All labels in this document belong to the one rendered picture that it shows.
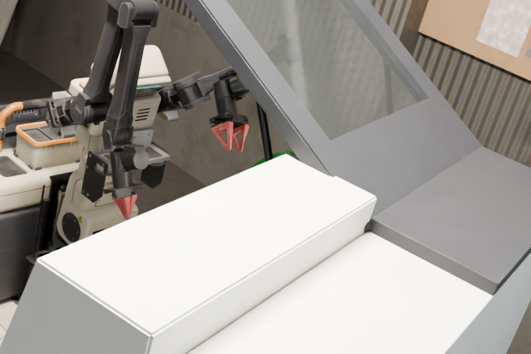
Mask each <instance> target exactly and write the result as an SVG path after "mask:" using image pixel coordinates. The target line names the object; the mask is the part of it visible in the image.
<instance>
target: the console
mask: <svg viewBox="0 0 531 354"><path fill-rule="evenodd" d="M376 200H377V198H376V196H374V195H373V194H370V193H368V192H366V191H365V190H362V189H360V188H359V187H357V186H354V185H352V184H351V183H348V182H346V181H344V180H343V179H340V178H338V177H336V176H335V177H331V176H328V175H325V174H323V173H321V172H320V171H317V170H315V169H313V168H311V167H309V166H307V165H306V164H303V162H301V161H300V160H299V158H298V157H297V156H294V155H292V154H291V153H286V154H284V155H282V156H279V157H277V158H275V159H272V160H270V161H267V162H265V163H264V164H260V165H258V166H256V167H254V168H251V169H249V170H246V171H244V172H241V173H239V174H237V175H234V176H232V177H230V178H228V179H225V180H222V181H220V182H218V183H215V184H213V185H211V186H207V187H206V188H204V189H201V190H199V191H196V192H194V193H192V194H189V195H187V196H185V197H183V198H180V199H177V200H175V201H172V202H170V203H168V204H166V205H163V206H161V207H159V208H156V209H154V210H151V211H149V212H147V213H144V214H141V215H140V216H138V217H135V218H133V219H130V220H127V221H125V222H123V223H121V224H118V225H115V226H114V227H111V228H109V229H106V230H104V231H102V232H99V233H96V234H95V235H91V236H89V237H88V238H85V239H83V240H80V241H78V242H76V243H73V244H70V245H69V246H67V247H63V248H61V249H59V250H56V251H54V252H52V253H50V254H46V255H44V256H43V257H40V258H37V260H36V263H35V265H34V267H33V269H32V272H31V275H30V277H29V279H28V282H27V284H26V286H25V288H24V291H23V293H22V296H21V299H20V301H19V303H18V305H17V308H16V310H15V312H14V315H13V317H12V320H11V322H10V324H9V327H8V330H7V331H6V335H5V336H4V339H3V341H2V344H1V346H0V354H187V353H188V352H190V351H191V350H193V349H194V348H196V347H198V346H199V345H200V344H202V343H203V342H205V341H207V340H208V339H210V338H211V337H212V336H213V335H215V334H216V333H218V332H220V331H221V330H222V329H224V328H225V327H227V326H229V325H230V324H232V323H233V322H234V321H235V320H237V319H238V318H240V317H242V316H243V315H245V314H246V313H247V312H249V311H251V310H252V309H254V308H255V307H256V306H257V305H259V304H260V303H262V302H264V301H265V300H267V299H268V298H269V297H271V296H273V295H274V294H276V293H277V292H279V291H280V290H281V289H282V288H284V287H286V286H287V285H289V284H291V283H292V282H293V281H295V280H296V279H298V278H299V277H301V276H302V275H304V274H305V273H306V272H308V271H309V270H311V269H313V268H314V267H315V266H317V265H318V264H320V263H321V262H323V261H325V260H326V259H327V258H328V257H330V256H331V255H333V254H335V253H336V252H338V251H339V250H340V249H342V248H343V247H345V246H347V245H348V244H349V243H351V242H352V241H353V240H355V239H357V238H358V237H360V236H361V235H362V234H364V233H365V232H364V227H365V225H366V224H367V222H369V221H370V219H371V214H372V212H373V209H374V207H375V203H376Z"/></svg>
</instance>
